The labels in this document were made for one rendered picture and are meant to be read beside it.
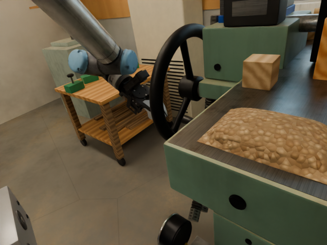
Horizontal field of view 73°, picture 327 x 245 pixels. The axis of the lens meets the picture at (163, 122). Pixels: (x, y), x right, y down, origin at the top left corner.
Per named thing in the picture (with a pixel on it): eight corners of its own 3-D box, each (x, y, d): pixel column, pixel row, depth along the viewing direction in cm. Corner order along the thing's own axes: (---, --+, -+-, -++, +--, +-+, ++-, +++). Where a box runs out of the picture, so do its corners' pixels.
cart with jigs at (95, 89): (132, 113, 230) (117, 49, 198) (176, 126, 196) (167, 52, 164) (77, 147, 189) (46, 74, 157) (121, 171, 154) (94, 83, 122)
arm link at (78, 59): (92, 46, 67) (115, 53, 77) (65, 48, 71) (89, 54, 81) (92, 73, 68) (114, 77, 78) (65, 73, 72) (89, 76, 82)
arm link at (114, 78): (124, 64, 82) (106, 71, 78) (133, 71, 81) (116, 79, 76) (122, 79, 88) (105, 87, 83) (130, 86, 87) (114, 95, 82)
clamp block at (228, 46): (236, 57, 51) (237, 14, 47) (303, 61, 43) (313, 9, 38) (202, 78, 42) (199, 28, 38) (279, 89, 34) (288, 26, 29)
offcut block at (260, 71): (250, 78, 31) (252, 53, 30) (277, 81, 29) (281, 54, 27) (241, 87, 29) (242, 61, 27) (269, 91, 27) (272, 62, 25)
